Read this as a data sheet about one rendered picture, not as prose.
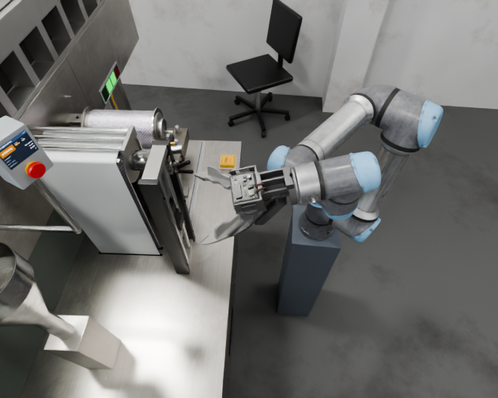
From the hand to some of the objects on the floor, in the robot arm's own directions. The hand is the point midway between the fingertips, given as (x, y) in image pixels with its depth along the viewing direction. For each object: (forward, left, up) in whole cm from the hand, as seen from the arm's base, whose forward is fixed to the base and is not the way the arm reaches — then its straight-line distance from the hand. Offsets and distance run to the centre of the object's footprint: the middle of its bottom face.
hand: (198, 209), depth 65 cm
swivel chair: (+5, -221, -152) cm, 268 cm away
